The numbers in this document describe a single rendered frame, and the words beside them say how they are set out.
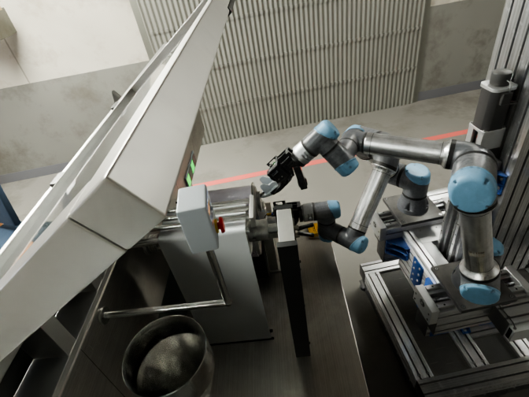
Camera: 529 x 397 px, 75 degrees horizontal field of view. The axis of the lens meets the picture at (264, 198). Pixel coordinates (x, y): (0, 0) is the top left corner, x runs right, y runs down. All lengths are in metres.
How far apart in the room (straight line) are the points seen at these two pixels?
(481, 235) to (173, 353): 0.93
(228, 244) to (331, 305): 0.58
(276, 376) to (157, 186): 1.14
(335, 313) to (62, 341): 0.91
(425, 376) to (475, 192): 1.18
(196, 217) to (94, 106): 3.99
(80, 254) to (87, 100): 4.34
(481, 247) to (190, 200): 0.94
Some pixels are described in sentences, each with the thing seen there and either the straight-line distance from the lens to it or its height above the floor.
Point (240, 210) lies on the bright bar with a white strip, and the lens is 0.95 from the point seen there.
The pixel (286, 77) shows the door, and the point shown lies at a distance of 4.26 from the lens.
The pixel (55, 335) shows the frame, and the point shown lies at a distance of 0.79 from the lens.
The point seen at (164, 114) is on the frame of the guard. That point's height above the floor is 1.97.
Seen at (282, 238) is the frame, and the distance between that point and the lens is 0.86.
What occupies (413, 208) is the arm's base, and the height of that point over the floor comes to 0.86.
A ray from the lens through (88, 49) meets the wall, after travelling 4.32.
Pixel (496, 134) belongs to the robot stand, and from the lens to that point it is 1.49.
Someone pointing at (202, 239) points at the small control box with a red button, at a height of 1.64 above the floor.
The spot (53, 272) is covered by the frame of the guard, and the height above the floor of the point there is 1.93.
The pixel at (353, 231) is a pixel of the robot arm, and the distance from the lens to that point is 1.40.
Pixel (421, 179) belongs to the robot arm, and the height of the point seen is 1.03.
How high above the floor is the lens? 2.05
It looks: 38 degrees down
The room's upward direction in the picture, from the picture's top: 10 degrees counter-clockwise
